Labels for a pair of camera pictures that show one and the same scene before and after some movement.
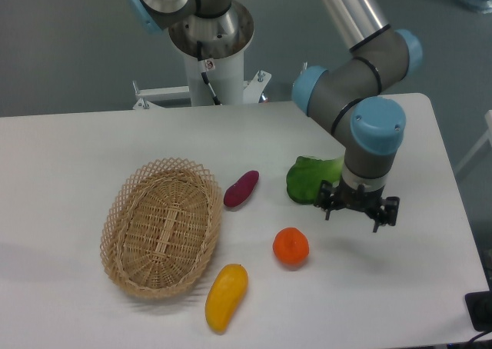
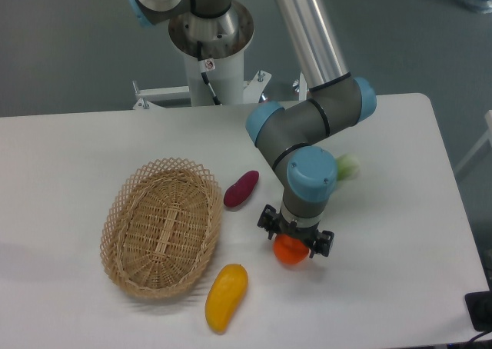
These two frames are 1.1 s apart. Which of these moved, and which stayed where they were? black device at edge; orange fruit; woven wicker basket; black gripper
Moved: black gripper
Stayed: woven wicker basket; orange fruit; black device at edge
